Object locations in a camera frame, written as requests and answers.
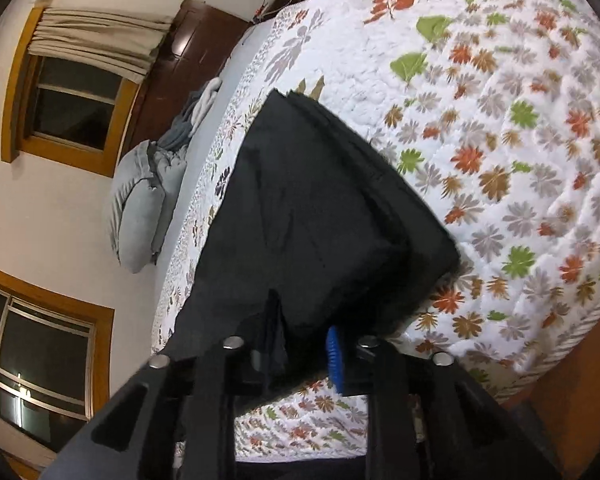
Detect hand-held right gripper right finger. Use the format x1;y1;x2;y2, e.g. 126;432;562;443
325;325;561;480

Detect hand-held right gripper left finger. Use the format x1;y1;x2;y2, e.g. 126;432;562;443
40;300;288;480

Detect black pants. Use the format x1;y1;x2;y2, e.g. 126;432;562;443
172;87;462;418

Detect large wood-framed window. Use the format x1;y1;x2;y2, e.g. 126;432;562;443
0;260;116;478

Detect flat grey pillow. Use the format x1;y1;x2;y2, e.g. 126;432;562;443
150;152;190;266

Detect large grey pillow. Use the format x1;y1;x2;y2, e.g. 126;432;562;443
105;140;166;275

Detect grey crumpled clothes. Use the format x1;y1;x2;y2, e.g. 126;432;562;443
157;87;206;155

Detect white crumpled cloth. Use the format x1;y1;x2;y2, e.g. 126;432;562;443
190;77;225;137

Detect white floral quilt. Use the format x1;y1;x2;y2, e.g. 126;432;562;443
152;0;600;463

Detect small wood-framed window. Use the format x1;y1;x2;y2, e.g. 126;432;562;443
0;5;141;178

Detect dark wooden headboard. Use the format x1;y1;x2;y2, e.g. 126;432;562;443
112;0;253;178

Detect beige curtain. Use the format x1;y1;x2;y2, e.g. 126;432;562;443
27;7;173;85

